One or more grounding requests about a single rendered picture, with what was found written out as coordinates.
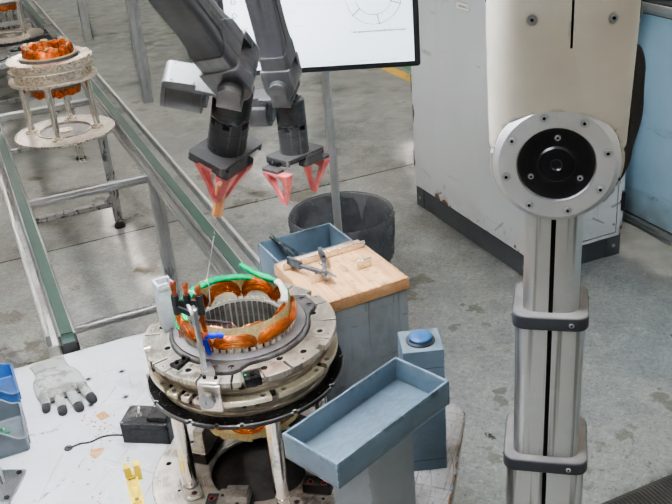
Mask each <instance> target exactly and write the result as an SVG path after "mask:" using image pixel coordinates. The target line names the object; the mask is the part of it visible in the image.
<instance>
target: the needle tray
mask: <svg viewBox="0 0 672 504"><path fill-rule="evenodd" d="M449 404H450V387H449V380H447V379H445V378H443V377H440V376H438V375H436V374H434V373H431V372H429V371H427V370H425V369H422V368H420V367H418V366H416V365H413V364H411V363H409V362H406V361H404V360H402V359H400V358H397V357H394V358H393V359H391V360H390V361H388V362H387V363H385V364H384V365H382V366H381V367H379V368H378V369H376V370H375V371H374V372H372V373H371V374H369V375H368V376H366V377H365V378H363V379H362V380H360V381H359V382H357V383H356V384H354V385H353V386H351V387H350V388H349V389H347V390H346V391H344V392H343V393H341V394H340V395H338V396H337V397H335V398H334V399H332V400H331V401H329V402H328V403H326V404H325V405H323V406H322V407H321V408H319V409H318V410H316V411H315V412H313V413H312V414H310V415H309V416H307V417H306V418H304V419H303V420H301V421H300V422H298V423H297V424H295V425H294V426H293V427H291V428H290V429H288V430H287V431H285V432H284V433H283V441H284V449H285V457H286V458H287V459H289V460H291V461H292V462H294V463H296V464H297V465H299V466H301V467H302V468H304V469H306V470H307V471H309V472H311V473H312V474H314V475H316V476H317V477H319V478H321V479H322V480H324V481H326V482H327V483H329V484H331V485H332V486H333V489H334V499H335V504H416V498H415V476H414V455H413V432H414V431H415V430H417V429H418V428H419V427H421V426H422V425H423V424H424V423H426V422H427V421H428V420H430V419H431V418H432V417H434V416H435V415H436V414H437V413H439V412H440V411H441V410H443V409H444V408H445V407H446V406H448V405H449Z"/></svg>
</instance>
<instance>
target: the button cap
mask: <svg viewBox="0 0 672 504"><path fill-rule="evenodd" d="M408 340H409V342H410V343H412V344H416V345H424V344H427V343H429V342H431V341H432V334H431V333H430V332H429V331H427V330H423V329H418V330H414V331H412V332H410V333H409V335H408Z"/></svg>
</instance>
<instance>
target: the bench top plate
mask: <svg viewBox="0 0 672 504"><path fill-rule="evenodd" d="M145 333H146V332H144V333H140V334H137V335H133V336H130V337H126V338H122V339H119V340H115V341H112V342H108V343H105V344H101V345H97V346H94V347H90V348H87V349H83V350H79V351H76V352H72V353H69V354H65V355H62V356H64V358H65V360H66V362H67V364H68V365H69V366H71V367H74V368H76V369H77V370H79V371H80V372H81V374H82V376H83V377H84V378H85V380H86V382H87V385H88V386H89V387H90V388H91V389H92V391H93V392H94V393H95V395H96V396H97V399H98V400H97V402H96V403H94V404H91V403H89V402H88V401H87V399H86V398H85V397H84V396H83V394H82V393H79V394H78V395H79V396H80V398H81V400H82V402H83V404H84V407H85V409H84V411H83V412H80V413H78V412H76V411H75V410H74V408H73V406H72V404H71V402H70V401H69V399H68V398H66V399H65V401H66V405H67V410H68V412H67V414H66V415H65V416H59V415H58V412H57V407H56V404H55V402H54V403H51V410H50V412H49V413H47V414H44V413H43V412H42V406H41V402H40V401H39V400H38V398H37V396H36V394H35V391H34V387H33V383H34V381H35V378H36V376H35V374H34V373H33V371H32V370H31V369H29V368H30V367H31V366H32V365H34V364H36V363H33V364H30V365H27V366H24V367H20V368H16V369H14V372H15V376H16V379H17V383H18V386H19V390H20V394H21V397H22V399H21V403H22V407H23V411H24V415H25V418H26V422H27V427H28V431H29V436H30V441H31V443H29V444H30V449H29V450H28V451H25V452H22V453H18V454H15V455H12V456H9V457H6V458H2V459H0V466H1V469H2V470H8V469H26V471H27V472H26V474H25V476H24V478H23V480H22V482H21V484H20V486H19V488H18V490H17V492H16V494H15V497H14V499H13V501H12V502H11V503H10V504H45V503H47V504H99V503H100V504H131V500H130V495H129V491H128V487H127V482H126V478H125V474H124V471H123V470H124V469H123V465H122V464H124V463H128V462H129V465H130V469H131V470H133V469H134V468H133V464H132V461H135V460H139V464H140V468H141V473H142V475H143V479H141V480H139V483H140V487H141V491H142V495H143V499H144V503H145V504H155V501H154V497H153V491H152V481H153V475H154V472H155V469H156V466H157V464H158V462H159V460H160V458H161V456H162V455H163V453H164V452H165V451H166V449H167V448H168V447H169V446H170V445H171V444H162V445H160V444H148V443H125V442H124V441H123V436H108V437H103V438H100V439H98V440H96V441H94V442H92V443H89V444H81V445H78V446H76V447H73V449H72V450H70V451H65V450H64V447H65V446H67V445H72V446H73V445H75V444H77V443H80V442H88V441H92V440H94V439H96V438H98V437H100V436H103V435H107V434H122V432H121V428H120V424H119V423H120V422H121V420H122V418H123V417H124V415H125V413H126V411H127V410H128V408H129V406H130V405H147V406H153V401H152V400H151V398H150V395H149V392H148V386H147V379H146V374H147V375H148V376H149V374H148V373H149V370H148V365H147V358H146V355H145V352H144V346H143V341H144V336H145ZM103 411H105V412H106V413H107V414H108V415H109V416H110V417H108V418H106V419H104V420H102V421H101V420H100V419H99V418H98V417H97V416H96V415H97V414H99V413H101V412H103ZM95 412H96V413H95ZM114 414H115V415H114ZM113 415H114V416H113ZM84 416H85V417H84ZM84 418H85V419H84ZM81 420H83V422H82V421H81ZM90 421H91V422H90ZM92 421H93V422H92ZM95 421H96V423H95ZM465 422H466V414H465V412H464V411H463V410H462V409H461V407H460V406H459V405H458V404H457V403H456V402H455V401H454V400H453V399H452V398H451V397H450V404H449V405H448V406H446V442H447V468H440V469H431V470H421V471H414V476H415V498H416V504H453V499H454V492H455V486H456V480H457V473H458V467H459V460H460V454H461V448H462V441H463V435H464V428H465ZM111 424H112V425H111ZM101 425H102V426H101ZM109 425H111V426H109ZM93 426H95V427H93ZM100 426H101V427H100ZM104 428H106V429H104ZM99 429H101V430H99ZM107 431H108V432H107ZM113 432H114V433H113ZM115 432H116V433H115ZM98 434H100V435H98ZM95 436H97V437H95ZM101 439H102V441H101ZM109 440H111V441H109ZM101 443H102V444H101ZM158 445H159V446H158ZM103 447H105V448H104V450H103V451H102V453H101V454H100V455H99V456H98V457H97V458H93V457H92V456H91V455H90V453H91V449H97V448H103ZM69 452H70V453H69ZM127 457H129V458H127ZM128 460H129V461H128ZM105 464H106V465H109V466H112V467H116V468H117V469H116V468H112V467H109V466H106V465H105ZM149 464H150V465H149ZM79 465H80V466H79ZM147 465H149V466H147ZM155 465H156V466H155ZM78 466H79V468H78ZM145 466H147V467H145ZM152 466H154V467H152ZM144 467H145V468H144ZM87 469H90V470H87ZM122 471H123V472H122ZM88 483H89V484H90V485H89V484H88ZM86 484H88V485H86ZM100 492H101V494H99V493H100ZM92 496H93V497H92ZM91 497H92V498H91ZM97 501H99V502H97Z"/></svg>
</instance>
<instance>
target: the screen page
mask: <svg viewBox="0 0 672 504"><path fill-rule="evenodd" d="M280 1H281V5H282V9H283V13H284V17H285V21H286V24H287V28H288V31H289V34H290V37H291V38H292V40H293V43H294V47H295V51H297V52H298V56H299V60H300V64H301V68H304V67H320V66H336V65H353V64H369V63H385V62H401V61H415V60H414V34H413V8H412V0H280ZM223 5H224V12H225V13H226V14H227V15H228V16H229V17H230V18H233V19H234V20H235V22H236V23H237V24H238V26H239V27H240V28H241V30H246V31H247V32H248V34H249V35H250V36H251V38H252V39H253V40H254V42H255V43H256V41H255V37H254V33H253V29H252V26H251V22H250V19H249V15H248V11H247V8H246V4H245V1H244V0H223Z"/></svg>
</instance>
